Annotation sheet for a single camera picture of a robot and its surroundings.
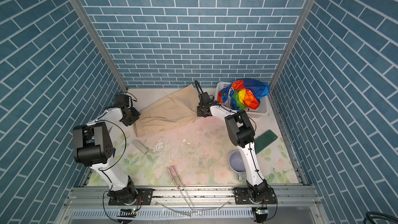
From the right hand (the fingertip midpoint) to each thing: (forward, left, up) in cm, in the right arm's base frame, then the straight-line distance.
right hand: (199, 111), depth 106 cm
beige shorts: (+1, +16, 0) cm, 16 cm away
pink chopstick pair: (-49, +4, -3) cm, 49 cm away
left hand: (-11, +38, +6) cm, 40 cm away
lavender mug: (-33, -25, -2) cm, 42 cm away
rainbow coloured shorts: (+4, -28, +15) cm, 32 cm away
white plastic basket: (+4, -29, +15) cm, 33 cm away
